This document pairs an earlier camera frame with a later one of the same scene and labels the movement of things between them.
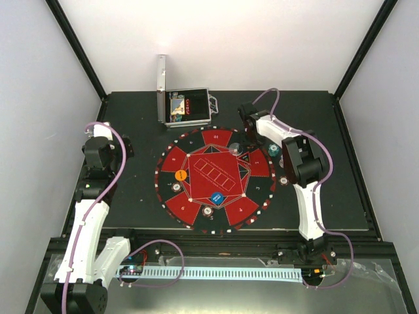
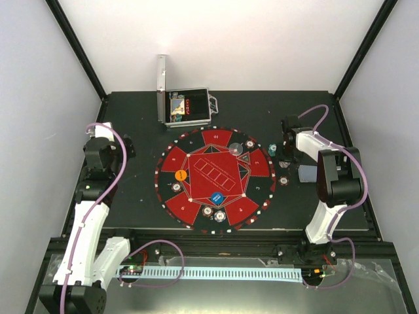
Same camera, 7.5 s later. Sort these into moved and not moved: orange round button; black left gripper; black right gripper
Moved: black right gripper
Not moved: black left gripper; orange round button
